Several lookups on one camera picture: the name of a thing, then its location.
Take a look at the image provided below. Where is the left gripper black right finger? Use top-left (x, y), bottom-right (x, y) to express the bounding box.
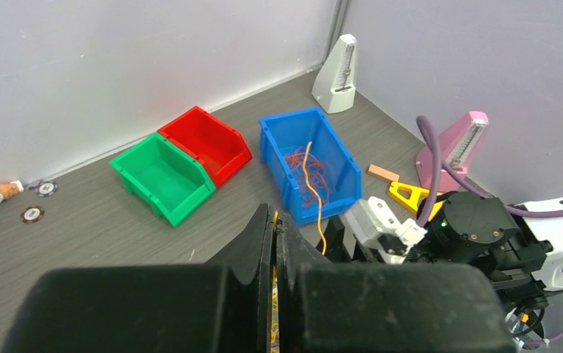
top-left (276, 214), bottom-right (516, 352)

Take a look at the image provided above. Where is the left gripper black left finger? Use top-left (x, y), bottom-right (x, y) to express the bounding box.
top-left (2, 204), bottom-right (273, 352)

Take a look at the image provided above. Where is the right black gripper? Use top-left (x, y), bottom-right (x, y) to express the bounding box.
top-left (316, 215), bottom-right (374, 263)

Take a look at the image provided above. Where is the yellow cable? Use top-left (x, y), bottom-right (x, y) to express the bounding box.
top-left (268, 141), bottom-right (329, 353)

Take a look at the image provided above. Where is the red orange cable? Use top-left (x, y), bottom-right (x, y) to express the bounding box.
top-left (284, 148), bottom-right (337, 208)

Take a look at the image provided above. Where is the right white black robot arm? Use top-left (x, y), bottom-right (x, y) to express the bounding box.
top-left (317, 191), bottom-right (563, 313)

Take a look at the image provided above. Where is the blue plastic bin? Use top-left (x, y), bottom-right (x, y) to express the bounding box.
top-left (259, 107), bottom-right (362, 226)

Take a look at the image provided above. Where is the small orange block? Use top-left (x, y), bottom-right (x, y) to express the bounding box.
top-left (367, 164), bottom-right (400, 182)

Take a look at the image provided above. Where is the green plastic bin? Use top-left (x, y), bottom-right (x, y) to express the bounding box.
top-left (110, 132), bottom-right (217, 227)

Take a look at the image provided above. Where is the red plastic bin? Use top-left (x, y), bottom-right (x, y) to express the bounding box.
top-left (157, 106), bottom-right (252, 188)

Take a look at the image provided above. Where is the pink metronome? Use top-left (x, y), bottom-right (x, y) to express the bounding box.
top-left (415, 111), bottom-right (490, 193)

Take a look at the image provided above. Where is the white metronome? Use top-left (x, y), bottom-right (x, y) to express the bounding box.
top-left (312, 34), bottom-right (357, 114)

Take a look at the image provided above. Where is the small white gear disc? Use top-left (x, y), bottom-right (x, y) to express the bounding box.
top-left (35, 180), bottom-right (58, 197)

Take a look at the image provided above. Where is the small round gear disc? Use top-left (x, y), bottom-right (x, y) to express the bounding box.
top-left (20, 206), bottom-right (45, 224)

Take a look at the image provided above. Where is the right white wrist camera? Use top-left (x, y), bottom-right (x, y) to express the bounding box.
top-left (344, 196), bottom-right (427, 265)

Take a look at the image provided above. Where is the right yellow triangle frame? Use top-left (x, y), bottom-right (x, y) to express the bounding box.
top-left (387, 182), bottom-right (429, 215)

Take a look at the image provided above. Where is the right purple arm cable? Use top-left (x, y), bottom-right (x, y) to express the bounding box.
top-left (415, 115), bottom-right (563, 348)

